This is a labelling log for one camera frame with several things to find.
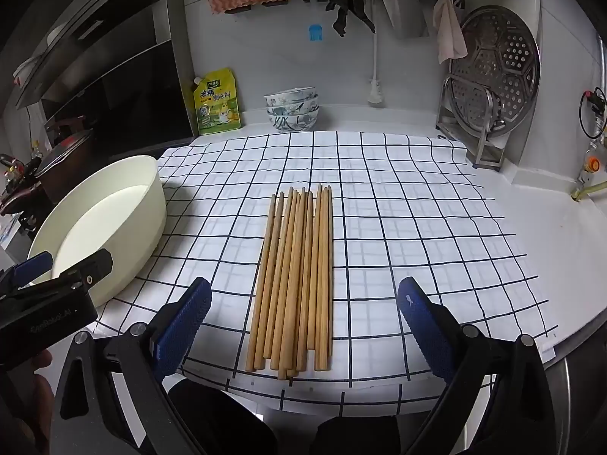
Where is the yellow gas hose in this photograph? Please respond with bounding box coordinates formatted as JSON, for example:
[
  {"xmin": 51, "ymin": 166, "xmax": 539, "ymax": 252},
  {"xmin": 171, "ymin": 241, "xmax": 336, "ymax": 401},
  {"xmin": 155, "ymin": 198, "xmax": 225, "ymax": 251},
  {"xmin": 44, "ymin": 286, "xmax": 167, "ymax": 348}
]
[{"xmin": 570, "ymin": 180, "xmax": 607, "ymax": 202}]

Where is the black looped cable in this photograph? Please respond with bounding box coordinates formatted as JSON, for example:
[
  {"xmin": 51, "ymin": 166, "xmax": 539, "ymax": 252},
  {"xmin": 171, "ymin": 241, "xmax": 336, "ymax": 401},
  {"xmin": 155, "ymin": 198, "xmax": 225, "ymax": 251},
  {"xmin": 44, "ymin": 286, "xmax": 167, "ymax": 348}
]
[{"xmin": 579, "ymin": 88, "xmax": 607, "ymax": 140}]

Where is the cluster of condiment bottles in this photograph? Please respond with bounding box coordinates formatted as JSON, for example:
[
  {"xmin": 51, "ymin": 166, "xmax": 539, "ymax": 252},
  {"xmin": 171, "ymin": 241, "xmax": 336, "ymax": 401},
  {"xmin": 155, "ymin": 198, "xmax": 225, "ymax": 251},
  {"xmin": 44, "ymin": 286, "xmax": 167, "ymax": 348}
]
[{"xmin": 0, "ymin": 140, "xmax": 41, "ymax": 185}]

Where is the brown cooking pot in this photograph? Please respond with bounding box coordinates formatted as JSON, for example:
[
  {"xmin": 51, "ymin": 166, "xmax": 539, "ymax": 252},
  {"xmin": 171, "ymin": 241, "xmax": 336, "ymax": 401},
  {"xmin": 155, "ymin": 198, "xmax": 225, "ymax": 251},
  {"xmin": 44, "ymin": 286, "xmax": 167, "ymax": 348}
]
[{"xmin": 33, "ymin": 116, "xmax": 96, "ymax": 200}]

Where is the black gas stove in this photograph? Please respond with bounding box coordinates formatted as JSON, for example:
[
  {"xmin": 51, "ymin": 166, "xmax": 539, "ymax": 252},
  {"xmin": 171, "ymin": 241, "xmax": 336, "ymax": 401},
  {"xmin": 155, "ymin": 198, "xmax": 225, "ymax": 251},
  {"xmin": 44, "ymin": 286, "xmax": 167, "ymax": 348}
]
[{"xmin": 0, "ymin": 185, "xmax": 53, "ymax": 252}]

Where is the perforated metal steamer plate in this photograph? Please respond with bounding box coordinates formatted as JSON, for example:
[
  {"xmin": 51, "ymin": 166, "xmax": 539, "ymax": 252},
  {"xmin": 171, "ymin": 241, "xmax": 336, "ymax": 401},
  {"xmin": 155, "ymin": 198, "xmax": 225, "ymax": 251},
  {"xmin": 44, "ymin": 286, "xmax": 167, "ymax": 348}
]
[{"xmin": 448, "ymin": 6, "xmax": 541, "ymax": 140}]

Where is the white round basin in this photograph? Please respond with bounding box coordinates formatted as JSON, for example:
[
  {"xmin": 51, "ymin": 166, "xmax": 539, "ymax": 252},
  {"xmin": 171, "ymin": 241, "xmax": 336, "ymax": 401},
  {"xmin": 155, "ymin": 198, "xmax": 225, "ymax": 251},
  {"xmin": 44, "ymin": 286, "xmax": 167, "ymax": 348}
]
[{"xmin": 27, "ymin": 155, "xmax": 168, "ymax": 308}]

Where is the yellow seasoning pouch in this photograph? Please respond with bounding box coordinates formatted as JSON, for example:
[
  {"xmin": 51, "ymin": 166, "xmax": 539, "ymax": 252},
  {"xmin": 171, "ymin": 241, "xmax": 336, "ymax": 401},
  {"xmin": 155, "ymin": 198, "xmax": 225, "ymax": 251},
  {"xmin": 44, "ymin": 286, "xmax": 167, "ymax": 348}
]
[{"xmin": 192, "ymin": 67, "xmax": 242, "ymax": 136}]

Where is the gas pipe valve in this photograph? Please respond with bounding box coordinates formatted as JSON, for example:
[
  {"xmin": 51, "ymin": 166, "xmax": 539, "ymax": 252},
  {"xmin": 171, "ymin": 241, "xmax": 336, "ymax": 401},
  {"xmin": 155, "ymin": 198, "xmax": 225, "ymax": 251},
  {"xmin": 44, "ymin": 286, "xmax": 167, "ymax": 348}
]
[{"xmin": 576, "ymin": 142, "xmax": 607, "ymax": 185}]

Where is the white power cable plug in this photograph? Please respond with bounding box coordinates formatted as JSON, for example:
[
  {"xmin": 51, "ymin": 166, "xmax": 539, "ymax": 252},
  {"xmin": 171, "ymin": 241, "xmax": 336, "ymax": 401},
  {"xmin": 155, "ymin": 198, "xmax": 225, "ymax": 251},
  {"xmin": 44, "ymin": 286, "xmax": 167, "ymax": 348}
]
[{"xmin": 369, "ymin": 33, "xmax": 384, "ymax": 105}]

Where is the white black checked cloth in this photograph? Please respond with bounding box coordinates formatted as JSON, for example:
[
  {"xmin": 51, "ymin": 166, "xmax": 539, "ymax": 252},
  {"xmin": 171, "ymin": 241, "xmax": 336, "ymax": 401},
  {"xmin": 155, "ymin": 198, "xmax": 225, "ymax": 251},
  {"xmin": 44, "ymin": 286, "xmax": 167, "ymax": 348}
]
[{"xmin": 90, "ymin": 130, "xmax": 558, "ymax": 411}]

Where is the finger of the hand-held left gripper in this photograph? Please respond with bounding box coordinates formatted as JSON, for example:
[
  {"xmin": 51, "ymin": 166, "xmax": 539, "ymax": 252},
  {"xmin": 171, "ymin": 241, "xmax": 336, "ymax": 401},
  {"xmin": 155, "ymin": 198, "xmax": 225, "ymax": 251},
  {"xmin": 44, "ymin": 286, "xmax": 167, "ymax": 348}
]
[
  {"xmin": 19, "ymin": 248, "xmax": 115, "ymax": 303},
  {"xmin": 0, "ymin": 252, "xmax": 54, "ymax": 295}
]

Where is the white dish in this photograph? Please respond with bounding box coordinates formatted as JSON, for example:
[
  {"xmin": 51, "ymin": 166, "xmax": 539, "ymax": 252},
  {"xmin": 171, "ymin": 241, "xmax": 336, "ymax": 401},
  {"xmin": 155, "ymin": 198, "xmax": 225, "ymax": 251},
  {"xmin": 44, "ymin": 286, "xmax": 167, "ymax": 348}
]
[{"xmin": 13, "ymin": 54, "xmax": 53, "ymax": 83}]

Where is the black hanging cloth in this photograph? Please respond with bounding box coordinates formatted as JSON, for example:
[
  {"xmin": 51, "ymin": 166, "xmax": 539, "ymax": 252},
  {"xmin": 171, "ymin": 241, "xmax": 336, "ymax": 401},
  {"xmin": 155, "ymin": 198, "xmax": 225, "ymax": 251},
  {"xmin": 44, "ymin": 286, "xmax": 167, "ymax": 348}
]
[{"xmin": 325, "ymin": 0, "xmax": 377, "ymax": 39}]

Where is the black range hood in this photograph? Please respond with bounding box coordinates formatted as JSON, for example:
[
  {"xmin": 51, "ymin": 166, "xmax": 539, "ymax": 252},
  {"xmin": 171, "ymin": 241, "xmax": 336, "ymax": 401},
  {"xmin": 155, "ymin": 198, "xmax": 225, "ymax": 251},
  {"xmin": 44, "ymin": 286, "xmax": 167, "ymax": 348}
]
[{"xmin": 12, "ymin": 0, "xmax": 197, "ymax": 152}]

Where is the pile of wooden chopsticks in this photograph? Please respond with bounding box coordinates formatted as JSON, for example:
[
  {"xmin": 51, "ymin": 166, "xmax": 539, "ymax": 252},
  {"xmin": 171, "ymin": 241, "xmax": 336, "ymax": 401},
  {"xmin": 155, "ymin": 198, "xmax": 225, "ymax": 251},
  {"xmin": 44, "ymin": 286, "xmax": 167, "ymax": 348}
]
[{"xmin": 245, "ymin": 183, "xmax": 334, "ymax": 381}]

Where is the metal dish rack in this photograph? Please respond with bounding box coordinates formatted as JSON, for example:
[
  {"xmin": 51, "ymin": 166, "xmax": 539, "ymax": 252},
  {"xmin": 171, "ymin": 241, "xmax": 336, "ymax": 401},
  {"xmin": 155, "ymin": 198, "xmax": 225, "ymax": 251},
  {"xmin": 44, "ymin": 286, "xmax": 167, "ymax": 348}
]
[{"xmin": 436, "ymin": 74, "xmax": 508, "ymax": 171}]

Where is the beige hanging towel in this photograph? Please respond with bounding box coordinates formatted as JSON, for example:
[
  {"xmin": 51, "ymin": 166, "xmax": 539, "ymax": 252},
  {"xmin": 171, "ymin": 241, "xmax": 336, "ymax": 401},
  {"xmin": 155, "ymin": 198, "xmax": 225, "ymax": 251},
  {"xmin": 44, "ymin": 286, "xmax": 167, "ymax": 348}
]
[{"xmin": 432, "ymin": 0, "xmax": 468, "ymax": 64}]

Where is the person's left hand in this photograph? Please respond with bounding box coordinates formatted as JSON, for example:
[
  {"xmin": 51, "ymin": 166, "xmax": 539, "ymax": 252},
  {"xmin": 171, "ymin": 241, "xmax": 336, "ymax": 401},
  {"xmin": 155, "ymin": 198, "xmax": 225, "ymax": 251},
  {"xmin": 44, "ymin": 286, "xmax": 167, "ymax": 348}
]
[{"xmin": 0, "ymin": 348, "xmax": 55, "ymax": 441}]

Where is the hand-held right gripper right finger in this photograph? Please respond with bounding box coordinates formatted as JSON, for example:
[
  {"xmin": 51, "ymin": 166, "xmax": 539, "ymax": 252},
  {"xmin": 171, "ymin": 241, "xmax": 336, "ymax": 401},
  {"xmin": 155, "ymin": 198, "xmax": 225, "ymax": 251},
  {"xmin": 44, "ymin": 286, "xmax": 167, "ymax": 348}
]
[{"xmin": 397, "ymin": 276, "xmax": 558, "ymax": 455}]

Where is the white patterned ceramic bowl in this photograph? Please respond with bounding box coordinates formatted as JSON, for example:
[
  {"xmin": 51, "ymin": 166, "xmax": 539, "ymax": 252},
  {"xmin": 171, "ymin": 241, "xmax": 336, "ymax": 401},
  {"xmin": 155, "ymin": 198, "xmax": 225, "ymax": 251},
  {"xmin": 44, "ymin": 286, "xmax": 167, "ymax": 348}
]
[
  {"xmin": 266, "ymin": 99, "xmax": 319, "ymax": 119},
  {"xmin": 267, "ymin": 108, "xmax": 321, "ymax": 132},
  {"xmin": 264, "ymin": 86, "xmax": 318, "ymax": 107}
]

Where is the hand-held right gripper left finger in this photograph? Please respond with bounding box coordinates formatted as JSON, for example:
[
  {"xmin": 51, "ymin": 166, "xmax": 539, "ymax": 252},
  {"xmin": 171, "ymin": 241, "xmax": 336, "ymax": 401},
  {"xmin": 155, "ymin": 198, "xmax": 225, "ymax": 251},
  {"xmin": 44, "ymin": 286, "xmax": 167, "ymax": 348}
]
[{"xmin": 49, "ymin": 276, "xmax": 214, "ymax": 455}]

